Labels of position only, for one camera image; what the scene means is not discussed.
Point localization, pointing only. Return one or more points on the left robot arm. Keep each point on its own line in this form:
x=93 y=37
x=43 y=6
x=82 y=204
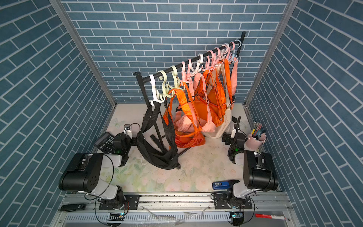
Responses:
x=83 y=172

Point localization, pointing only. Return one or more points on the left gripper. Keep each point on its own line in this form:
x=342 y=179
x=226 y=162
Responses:
x=134 y=140

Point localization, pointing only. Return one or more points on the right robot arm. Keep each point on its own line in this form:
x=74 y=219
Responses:
x=258 y=175

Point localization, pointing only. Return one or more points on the black calculator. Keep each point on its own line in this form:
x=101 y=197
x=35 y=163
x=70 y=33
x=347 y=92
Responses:
x=105 y=143

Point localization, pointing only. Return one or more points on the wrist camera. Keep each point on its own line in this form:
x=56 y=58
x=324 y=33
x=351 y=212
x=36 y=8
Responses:
x=127 y=129
x=236 y=126

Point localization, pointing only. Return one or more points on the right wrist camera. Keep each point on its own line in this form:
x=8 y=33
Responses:
x=236 y=126

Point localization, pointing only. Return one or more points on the white plastic hook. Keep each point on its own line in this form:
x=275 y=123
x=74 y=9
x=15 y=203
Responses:
x=155 y=92

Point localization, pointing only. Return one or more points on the black remote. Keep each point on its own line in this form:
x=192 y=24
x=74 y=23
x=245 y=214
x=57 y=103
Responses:
x=73 y=207

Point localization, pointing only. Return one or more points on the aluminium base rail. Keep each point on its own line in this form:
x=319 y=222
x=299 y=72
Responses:
x=180 y=210

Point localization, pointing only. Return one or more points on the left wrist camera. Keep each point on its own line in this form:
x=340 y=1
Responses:
x=127 y=129

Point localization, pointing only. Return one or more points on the blue black stapler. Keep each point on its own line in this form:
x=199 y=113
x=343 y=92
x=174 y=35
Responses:
x=224 y=185

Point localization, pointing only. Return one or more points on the red white marker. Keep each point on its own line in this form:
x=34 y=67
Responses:
x=270 y=216

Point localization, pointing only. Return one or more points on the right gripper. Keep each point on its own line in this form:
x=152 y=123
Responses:
x=228 y=136

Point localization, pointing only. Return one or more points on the pink pen cup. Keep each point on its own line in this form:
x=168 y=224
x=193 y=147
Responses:
x=257 y=137

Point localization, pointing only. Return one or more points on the rear orange sling bag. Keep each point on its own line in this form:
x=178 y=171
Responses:
x=212 y=92

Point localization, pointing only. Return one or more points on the orange sling bag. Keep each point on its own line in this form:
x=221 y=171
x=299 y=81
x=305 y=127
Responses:
x=190 y=136
x=212 y=92

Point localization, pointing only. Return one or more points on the front orange sling bag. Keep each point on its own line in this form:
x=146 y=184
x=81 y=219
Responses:
x=190 y=136

